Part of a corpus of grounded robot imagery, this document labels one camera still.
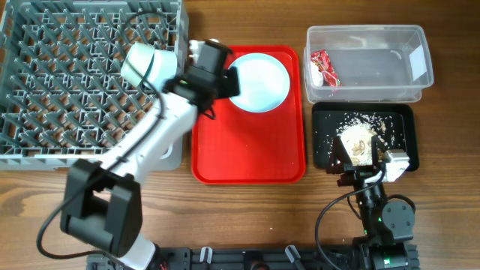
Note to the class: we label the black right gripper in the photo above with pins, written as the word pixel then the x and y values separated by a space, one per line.
pixel 357 174

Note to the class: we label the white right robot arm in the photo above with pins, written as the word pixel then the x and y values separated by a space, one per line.
pixel 387 221

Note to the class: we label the clear plastic waste bin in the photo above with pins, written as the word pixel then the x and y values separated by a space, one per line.
pixel 375 63

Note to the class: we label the light blue small bowl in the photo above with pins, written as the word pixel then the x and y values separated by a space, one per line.
pixel 163 67

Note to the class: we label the rice and food scraps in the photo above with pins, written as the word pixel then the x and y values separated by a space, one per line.
pixel 355 130

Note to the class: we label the red strawberry cake wrapper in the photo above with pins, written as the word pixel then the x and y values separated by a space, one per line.
pixel 323 66

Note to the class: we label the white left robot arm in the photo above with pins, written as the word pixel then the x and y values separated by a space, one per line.
pixel 102 201

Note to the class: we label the grey dishwasher rack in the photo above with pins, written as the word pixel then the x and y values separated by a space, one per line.
pixel 62 95

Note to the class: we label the white tissue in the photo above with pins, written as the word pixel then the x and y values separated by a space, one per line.
pixel 316 75

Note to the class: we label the black food waste tray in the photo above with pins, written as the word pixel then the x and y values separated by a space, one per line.
pixel 401 109

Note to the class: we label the red plastic tray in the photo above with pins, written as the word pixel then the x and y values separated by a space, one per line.
pixel 248 148

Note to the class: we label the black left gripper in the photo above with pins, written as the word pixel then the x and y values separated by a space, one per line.
pixel 232 83

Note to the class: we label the mint green bowl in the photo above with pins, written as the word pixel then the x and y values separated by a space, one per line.
pixel 137 63

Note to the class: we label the large light blue plate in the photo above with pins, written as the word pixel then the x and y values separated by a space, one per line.
pixel 264 83

